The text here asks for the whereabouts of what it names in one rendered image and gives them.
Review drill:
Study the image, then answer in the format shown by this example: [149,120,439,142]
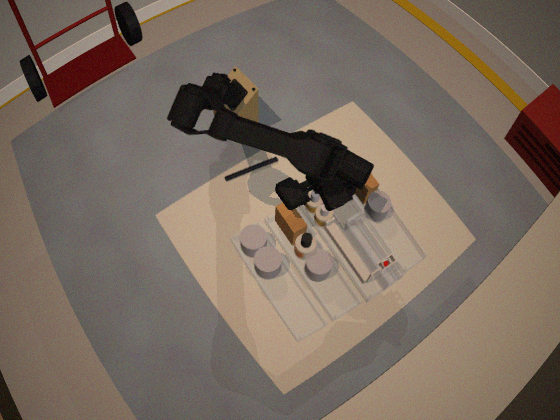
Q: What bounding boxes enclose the black thin bar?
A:
[224,157,278,181]

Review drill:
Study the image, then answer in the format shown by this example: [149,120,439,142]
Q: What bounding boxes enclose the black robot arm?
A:
[167,73,374,211]

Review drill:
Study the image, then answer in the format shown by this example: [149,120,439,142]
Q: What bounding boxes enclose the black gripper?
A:
[275,175,321,210]

